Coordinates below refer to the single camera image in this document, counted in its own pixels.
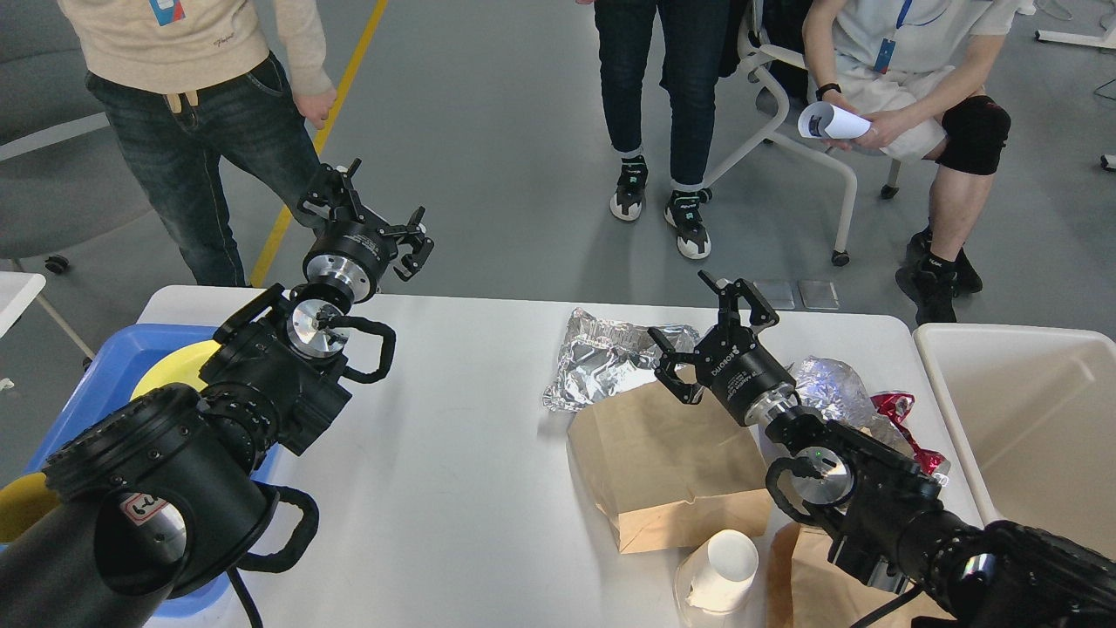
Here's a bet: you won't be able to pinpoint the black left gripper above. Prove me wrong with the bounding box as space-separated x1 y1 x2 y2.
296 158 434 306

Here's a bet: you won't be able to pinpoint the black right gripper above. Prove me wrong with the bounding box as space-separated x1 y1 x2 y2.
647 270 798 427

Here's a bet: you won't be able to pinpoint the yellow plastic plate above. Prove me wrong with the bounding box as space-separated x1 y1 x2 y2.
129 339 220 400

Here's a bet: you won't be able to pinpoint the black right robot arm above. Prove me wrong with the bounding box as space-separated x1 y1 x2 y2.
650 273 1115 627

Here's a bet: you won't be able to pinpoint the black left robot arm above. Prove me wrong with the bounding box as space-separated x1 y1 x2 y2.
3 162 434 627

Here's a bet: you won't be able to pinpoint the crumpled foil ball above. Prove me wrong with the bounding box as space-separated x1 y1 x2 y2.
790 355 913 457

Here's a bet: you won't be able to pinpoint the crumpled aluminium foil sheet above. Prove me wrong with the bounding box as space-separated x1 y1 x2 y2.
541 309 662 413

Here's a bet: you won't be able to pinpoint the brown paper bag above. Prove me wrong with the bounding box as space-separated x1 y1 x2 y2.
766 522 951 628
568 381 772 554

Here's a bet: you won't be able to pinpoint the person in beige sweater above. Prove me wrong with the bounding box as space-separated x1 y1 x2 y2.
59 1 337 287

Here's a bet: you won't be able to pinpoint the white paper cup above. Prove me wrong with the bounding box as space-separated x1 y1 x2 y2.
674 529 759 627

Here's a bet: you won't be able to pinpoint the white paper sheets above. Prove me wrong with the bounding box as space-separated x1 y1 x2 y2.
797 102 870 141

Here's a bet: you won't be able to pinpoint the white grey office chair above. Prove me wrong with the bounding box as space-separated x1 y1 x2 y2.
704 1 858 267

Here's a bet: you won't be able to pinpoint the beige plastic bin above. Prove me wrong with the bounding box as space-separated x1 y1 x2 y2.
914 323 1115 557

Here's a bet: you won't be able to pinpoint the blue plastic tray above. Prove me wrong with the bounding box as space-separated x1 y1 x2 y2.
6 323 231 627

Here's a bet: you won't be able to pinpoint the person in dark jeans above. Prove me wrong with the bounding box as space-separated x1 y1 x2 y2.
575 0 751 261

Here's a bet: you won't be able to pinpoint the seated person in white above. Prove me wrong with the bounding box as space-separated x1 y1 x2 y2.
802 1 1017 323

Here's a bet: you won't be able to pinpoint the white side table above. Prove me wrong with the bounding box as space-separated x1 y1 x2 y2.
1 271 95 363

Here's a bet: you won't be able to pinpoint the teal yellow mug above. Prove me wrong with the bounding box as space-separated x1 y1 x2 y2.
1 472 61 544

